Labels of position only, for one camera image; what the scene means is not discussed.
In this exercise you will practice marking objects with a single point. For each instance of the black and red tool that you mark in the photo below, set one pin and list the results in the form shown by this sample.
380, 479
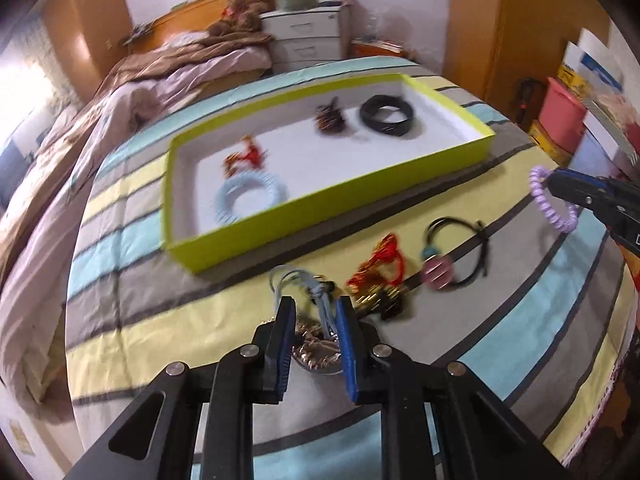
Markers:
527, 102

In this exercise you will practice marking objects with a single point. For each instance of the yellow cardboard box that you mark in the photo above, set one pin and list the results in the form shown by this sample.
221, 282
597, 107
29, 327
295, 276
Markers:
545, 137

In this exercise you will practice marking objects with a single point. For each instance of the white boards stack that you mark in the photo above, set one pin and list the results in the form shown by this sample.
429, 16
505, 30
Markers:
605, 75

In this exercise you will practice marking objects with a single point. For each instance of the green basin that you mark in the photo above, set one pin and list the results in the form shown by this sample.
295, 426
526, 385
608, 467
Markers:
297, 1

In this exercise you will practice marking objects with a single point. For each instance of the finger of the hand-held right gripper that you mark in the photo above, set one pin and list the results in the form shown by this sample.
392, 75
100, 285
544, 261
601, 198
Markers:
580, 181
585, 200

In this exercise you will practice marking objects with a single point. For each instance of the bed with brown blanket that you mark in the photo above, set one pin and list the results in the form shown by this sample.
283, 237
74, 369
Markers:
40, 260

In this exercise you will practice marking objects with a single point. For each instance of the wooden headboard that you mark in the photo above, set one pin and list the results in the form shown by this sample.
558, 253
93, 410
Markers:
200, 10

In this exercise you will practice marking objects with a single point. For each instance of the lime green shallow box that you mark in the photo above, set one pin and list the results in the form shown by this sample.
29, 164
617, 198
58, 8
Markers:
300, 215

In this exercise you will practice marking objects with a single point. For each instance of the orange box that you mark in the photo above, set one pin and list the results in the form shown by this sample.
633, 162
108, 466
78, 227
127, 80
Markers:
375, 49

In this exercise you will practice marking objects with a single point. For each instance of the pink plastic bucket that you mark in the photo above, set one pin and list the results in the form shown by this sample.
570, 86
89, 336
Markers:
562, 112

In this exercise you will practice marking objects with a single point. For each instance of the wall socket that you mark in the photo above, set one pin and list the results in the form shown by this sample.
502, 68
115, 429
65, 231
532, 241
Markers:
22, 440

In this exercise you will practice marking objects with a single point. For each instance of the large wooden wardrobe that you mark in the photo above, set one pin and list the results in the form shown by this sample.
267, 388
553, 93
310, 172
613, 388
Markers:
525, 20

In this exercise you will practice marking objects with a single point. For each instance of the white nightstand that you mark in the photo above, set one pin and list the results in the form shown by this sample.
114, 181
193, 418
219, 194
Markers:
305, 35

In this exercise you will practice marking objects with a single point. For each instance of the brown teddy bear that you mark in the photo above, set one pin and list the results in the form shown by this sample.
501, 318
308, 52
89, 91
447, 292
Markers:
240, 17

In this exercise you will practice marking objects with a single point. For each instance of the brown blanket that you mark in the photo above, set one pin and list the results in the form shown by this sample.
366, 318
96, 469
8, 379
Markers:
150, 60

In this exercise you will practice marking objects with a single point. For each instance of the patterned curtain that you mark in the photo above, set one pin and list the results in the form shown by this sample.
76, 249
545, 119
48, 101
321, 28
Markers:
47, 60

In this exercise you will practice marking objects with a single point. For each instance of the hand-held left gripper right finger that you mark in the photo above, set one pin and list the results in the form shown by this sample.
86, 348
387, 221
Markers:
347, 350

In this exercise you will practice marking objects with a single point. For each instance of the tall wooden wardrobe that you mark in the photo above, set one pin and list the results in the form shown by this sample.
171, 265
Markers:
85, 25

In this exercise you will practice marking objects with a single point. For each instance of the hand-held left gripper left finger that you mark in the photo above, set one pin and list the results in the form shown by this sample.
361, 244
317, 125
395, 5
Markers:
284, 345

